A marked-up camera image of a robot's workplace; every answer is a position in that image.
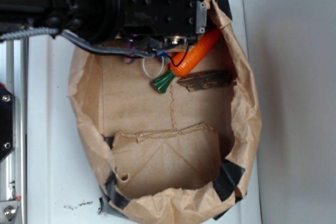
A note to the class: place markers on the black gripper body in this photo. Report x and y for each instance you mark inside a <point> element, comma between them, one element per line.
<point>169,21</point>

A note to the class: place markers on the gray plush mouse toy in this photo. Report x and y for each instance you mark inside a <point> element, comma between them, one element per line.
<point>152,68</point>

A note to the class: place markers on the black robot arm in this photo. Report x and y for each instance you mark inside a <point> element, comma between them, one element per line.
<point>97,21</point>

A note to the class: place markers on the orange plastic toy carrot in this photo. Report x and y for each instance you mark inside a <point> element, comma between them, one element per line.
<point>183,63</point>

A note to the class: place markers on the brown bark wood piece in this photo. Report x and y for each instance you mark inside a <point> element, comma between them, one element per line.
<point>206,80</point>

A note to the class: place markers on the brown paper bag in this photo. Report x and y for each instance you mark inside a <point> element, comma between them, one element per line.
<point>177,157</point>

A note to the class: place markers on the black mounting plate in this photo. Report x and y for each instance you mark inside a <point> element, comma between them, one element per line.
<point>7,122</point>

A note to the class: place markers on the white plastic tray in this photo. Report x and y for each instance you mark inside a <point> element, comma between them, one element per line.
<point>61,186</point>

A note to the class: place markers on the aluminium frame rail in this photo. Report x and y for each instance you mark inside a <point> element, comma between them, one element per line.
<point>14,56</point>

